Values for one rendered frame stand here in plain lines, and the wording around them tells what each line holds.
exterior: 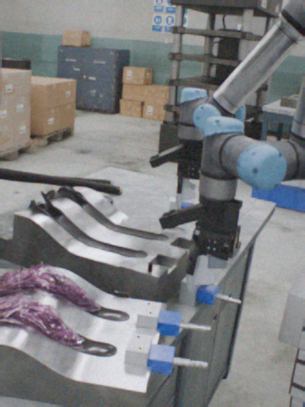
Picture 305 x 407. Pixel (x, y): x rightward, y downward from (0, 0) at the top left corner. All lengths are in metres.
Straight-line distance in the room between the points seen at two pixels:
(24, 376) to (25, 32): 9.11
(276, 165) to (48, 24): 8.66
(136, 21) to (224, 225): 7.48
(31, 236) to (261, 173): 0.56
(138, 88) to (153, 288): 6.98
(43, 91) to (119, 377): 4.97
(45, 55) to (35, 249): 8.37
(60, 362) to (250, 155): 0.45
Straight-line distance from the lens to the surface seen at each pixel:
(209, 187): 0.90
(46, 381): 0.75
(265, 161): 0.78
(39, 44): 9.46
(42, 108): 5.59
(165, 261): 1.04
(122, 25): 8.43
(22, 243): 1.12
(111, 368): 0.75
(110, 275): 1.00
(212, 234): 0.93
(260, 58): 1.19
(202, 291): 1.01
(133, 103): 7.88
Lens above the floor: 1.34
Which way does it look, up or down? 19 degrees down
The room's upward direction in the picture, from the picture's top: 5 degrees clockwise
